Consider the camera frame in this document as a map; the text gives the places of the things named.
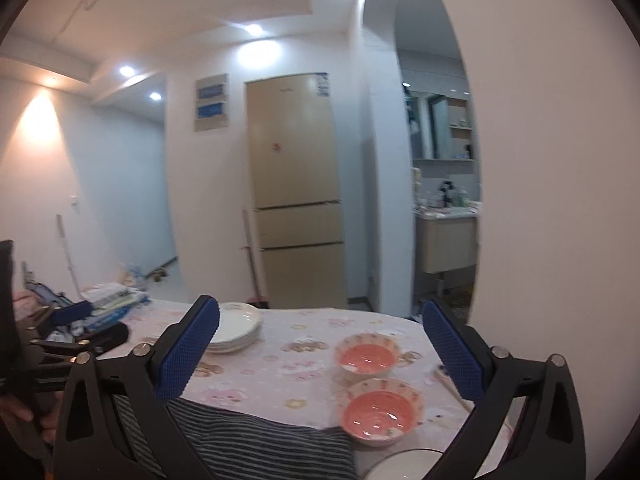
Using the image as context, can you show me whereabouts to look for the beige refrigerator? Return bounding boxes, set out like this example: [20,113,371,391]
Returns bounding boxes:
[244,72,348,310]

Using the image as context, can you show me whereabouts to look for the white bowl with dark rim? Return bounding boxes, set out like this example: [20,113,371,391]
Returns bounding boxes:
[366,449,446,480]

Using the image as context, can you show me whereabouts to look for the white tissue box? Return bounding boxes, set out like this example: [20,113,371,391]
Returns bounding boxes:
[82,284,136,306]

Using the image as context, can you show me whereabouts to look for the wooden chopstick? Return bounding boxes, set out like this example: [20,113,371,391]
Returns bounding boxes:
[433,369,472,408]

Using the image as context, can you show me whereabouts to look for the blue cartoon print bag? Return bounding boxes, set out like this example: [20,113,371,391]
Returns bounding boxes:
[20,280,76,311]

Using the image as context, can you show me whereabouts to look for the bathroom mirror cabinet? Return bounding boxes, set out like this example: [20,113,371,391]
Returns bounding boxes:
[425,96,473,161]

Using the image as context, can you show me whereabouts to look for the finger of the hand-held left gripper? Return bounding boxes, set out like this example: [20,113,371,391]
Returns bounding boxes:
[20,300,94,333]
[30,322,130,361]

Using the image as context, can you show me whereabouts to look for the grey striped towel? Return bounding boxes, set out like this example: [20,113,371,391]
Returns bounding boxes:
[107,392,358,480]

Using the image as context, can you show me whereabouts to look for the person's left hand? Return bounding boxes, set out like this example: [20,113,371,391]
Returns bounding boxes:
[0,392,58,445]

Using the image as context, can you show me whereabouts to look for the brown broom handle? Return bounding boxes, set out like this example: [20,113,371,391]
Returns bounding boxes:
[242,207,271,308]

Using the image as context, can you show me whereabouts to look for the blue white package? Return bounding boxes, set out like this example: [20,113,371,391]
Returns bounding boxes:
[120,262,147,287]

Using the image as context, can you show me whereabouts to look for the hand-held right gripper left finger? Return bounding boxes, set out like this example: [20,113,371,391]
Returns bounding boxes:
[52,294,222,480]

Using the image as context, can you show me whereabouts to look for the small printed ceramic bowl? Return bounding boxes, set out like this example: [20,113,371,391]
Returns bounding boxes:
[334,332,401,381]
[336,377,426,448]

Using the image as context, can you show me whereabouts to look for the beige vanity cabinet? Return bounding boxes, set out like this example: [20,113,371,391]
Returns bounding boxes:
[415,212,478,273]

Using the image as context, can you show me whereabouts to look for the wall electrical panel box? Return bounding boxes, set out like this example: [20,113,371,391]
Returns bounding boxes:
[194,73,230,133]

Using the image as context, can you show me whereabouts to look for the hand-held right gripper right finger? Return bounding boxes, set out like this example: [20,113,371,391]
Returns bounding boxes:
[421,300,587,480]

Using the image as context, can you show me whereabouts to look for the white mop handle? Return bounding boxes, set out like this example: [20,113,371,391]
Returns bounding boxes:
[56,214,81,298]

